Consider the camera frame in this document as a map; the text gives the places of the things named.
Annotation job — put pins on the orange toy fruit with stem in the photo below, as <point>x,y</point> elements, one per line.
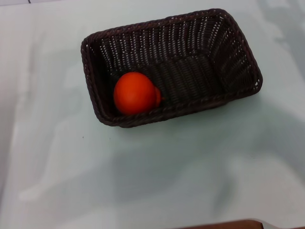
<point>133,94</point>

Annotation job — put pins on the dark brown woven basket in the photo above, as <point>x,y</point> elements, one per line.
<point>190,71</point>

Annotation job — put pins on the white tablecloth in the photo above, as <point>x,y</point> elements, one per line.
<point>71,179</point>

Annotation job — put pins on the brown wooden edge piece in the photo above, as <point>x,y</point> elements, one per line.
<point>233,224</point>

